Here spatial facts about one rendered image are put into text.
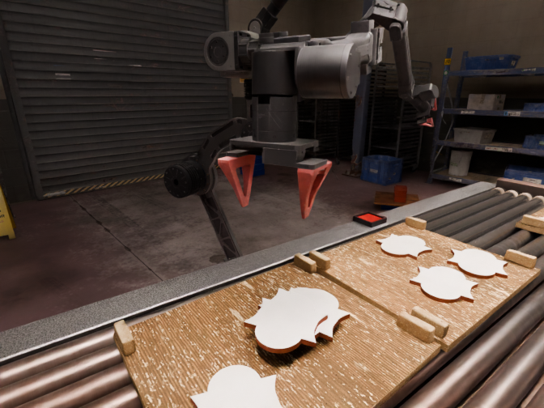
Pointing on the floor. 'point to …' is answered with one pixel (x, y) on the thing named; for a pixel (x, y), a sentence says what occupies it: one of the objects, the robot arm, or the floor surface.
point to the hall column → (360, 116)
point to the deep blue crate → (381, 169)
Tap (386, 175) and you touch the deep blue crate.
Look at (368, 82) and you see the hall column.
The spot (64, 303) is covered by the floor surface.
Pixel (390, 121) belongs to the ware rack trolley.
